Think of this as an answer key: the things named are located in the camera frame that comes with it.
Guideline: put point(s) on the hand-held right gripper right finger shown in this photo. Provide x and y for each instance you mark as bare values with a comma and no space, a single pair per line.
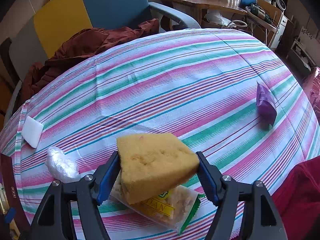
208,180

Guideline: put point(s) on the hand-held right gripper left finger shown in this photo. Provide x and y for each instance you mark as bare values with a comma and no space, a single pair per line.
107,182

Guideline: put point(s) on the yellow sponge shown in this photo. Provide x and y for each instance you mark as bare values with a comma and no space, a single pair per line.
155,165

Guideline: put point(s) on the clear yellow snack packet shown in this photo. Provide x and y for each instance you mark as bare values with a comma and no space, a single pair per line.
175,207

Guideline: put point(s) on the white foam block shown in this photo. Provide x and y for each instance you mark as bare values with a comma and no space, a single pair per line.
32,131

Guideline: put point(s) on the red cloth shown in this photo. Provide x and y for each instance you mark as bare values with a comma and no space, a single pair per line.
300,200

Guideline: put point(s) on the purple packet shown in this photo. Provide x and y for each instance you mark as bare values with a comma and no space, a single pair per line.
266,103

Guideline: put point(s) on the striped bed sheet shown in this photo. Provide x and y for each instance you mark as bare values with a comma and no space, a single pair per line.
175,85

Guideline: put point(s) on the pink patterned cloth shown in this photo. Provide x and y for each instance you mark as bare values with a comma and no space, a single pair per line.
313,92

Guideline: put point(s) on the maroon crumpled cloth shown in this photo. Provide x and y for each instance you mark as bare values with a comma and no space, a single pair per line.
82,45

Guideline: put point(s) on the dark wooden chair back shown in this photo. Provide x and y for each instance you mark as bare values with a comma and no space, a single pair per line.
6,57

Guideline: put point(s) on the white cabinet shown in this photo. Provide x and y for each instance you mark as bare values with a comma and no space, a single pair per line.
280,32

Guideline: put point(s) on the cluttered metal rack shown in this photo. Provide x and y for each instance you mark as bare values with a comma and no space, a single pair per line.
260,15

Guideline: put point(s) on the wooden desk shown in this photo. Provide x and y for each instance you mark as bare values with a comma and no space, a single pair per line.
200,3

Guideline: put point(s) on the grey yellow blue sofa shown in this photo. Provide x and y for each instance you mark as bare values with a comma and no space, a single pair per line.
112,2

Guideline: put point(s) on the brown cardboard box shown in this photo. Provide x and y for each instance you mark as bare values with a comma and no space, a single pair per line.
271,8

